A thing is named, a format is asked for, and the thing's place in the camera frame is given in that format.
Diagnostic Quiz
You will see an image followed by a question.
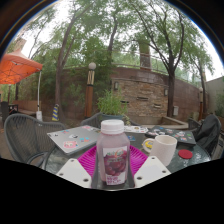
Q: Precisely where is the grey wicker chair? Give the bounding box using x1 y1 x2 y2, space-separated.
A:
3 113 68 168
80 112 141 129

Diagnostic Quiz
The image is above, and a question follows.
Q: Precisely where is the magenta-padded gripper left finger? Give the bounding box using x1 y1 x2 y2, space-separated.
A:
55 145 100 189

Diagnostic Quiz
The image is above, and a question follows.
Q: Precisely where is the pink juice bottle white cap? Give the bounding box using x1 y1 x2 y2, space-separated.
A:
95 119 131 186

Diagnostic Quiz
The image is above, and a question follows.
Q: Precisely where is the silver laptop with stickers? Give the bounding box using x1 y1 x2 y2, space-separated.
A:
46 125 101 156

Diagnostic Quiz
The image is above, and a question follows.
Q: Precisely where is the orange canopy tent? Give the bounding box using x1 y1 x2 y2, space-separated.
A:
0 49 44 85

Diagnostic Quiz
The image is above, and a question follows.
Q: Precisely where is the dark laptop with stickers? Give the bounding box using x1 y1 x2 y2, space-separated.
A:
145 125 197 146

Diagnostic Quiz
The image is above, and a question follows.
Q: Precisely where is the flat round red coaster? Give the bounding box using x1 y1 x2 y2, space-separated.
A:
177 149 194 160

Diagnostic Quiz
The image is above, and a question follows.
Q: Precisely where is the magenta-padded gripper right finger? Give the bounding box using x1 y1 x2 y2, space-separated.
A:
128 145 172 189

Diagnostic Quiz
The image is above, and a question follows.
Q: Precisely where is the blue yellow striped cone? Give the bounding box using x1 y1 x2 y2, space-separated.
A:
51 103 61 122

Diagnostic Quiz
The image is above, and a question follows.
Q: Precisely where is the black backpack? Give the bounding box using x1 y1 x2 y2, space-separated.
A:
194 114 222 156

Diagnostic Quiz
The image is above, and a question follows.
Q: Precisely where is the white ceramic mug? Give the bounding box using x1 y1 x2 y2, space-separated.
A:
142 134 178 167

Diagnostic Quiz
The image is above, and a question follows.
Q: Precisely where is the green potted plant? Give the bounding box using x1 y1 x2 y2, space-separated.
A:
97 89 128 121

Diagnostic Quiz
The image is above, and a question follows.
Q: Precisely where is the wooden lamp post globe light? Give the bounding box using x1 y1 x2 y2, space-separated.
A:
198 88 204 121
84 62 97 118

